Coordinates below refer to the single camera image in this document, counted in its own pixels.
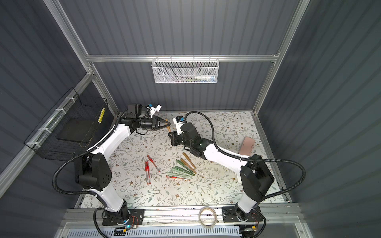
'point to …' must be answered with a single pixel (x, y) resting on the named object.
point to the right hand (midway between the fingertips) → (170, 134)
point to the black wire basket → (75, 126)
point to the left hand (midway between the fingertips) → (170, 125)
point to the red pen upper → (152, 160)
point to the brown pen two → (189, 160)
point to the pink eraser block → (247, 146)
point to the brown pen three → (184, 162)
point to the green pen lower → (179, 174)
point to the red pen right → (149, 171)
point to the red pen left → (146, 166)
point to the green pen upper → (185, 166)
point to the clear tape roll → (215, 218)
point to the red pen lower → (178, 178)
